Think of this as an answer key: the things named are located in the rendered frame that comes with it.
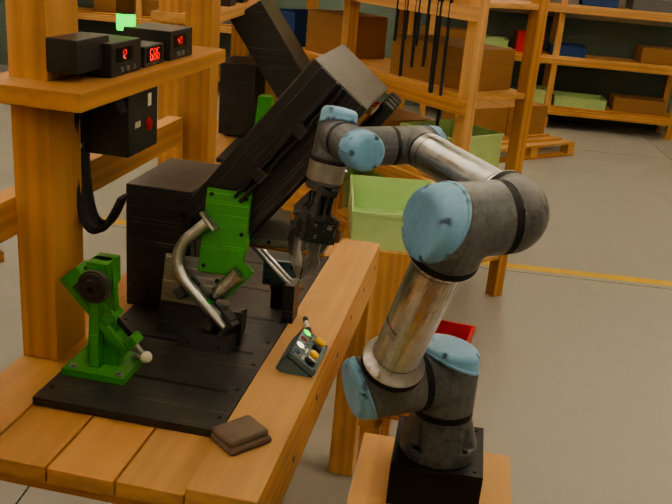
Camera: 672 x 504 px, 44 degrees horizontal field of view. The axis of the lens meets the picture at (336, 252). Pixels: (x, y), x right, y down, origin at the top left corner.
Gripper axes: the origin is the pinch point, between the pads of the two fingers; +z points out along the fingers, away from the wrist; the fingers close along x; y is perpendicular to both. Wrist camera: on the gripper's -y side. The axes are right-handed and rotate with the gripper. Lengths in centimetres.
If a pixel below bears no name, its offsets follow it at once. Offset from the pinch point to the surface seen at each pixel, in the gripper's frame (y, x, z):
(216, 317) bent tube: -27.3, -9.8, 23.1
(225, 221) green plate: -35.4, -10.7, 0.9
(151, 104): -47, -32, -22
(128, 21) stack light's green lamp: -67, -39, -39
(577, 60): -719, 492, -75
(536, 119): -631, 410, -5
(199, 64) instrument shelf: -72, -19, -32
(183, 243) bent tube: -35.2, -19.8, 8.0
